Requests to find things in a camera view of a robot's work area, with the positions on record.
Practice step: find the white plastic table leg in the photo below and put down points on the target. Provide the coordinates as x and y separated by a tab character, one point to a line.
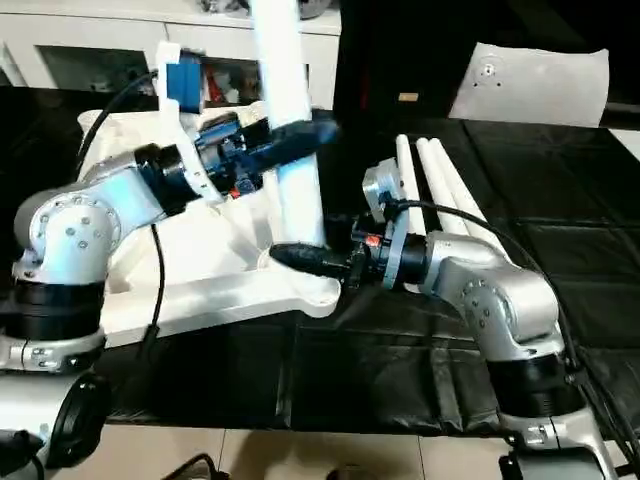
285	75
440	185
460	185
407	175

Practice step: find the white plastic table top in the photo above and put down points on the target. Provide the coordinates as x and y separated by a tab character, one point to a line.
225	300

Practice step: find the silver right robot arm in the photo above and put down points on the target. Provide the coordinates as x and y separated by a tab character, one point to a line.
510	310

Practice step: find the small yellow label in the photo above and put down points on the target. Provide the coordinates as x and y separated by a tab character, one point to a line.
408	96

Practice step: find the black work mat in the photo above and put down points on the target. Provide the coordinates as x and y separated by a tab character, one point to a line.
400	375

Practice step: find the black cabinet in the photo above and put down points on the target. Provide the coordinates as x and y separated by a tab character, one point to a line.
400	50

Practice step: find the white cabinet with glass doors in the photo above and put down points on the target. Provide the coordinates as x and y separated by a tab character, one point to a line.
100	32

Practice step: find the white flat panel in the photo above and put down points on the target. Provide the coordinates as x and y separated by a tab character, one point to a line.
625	142

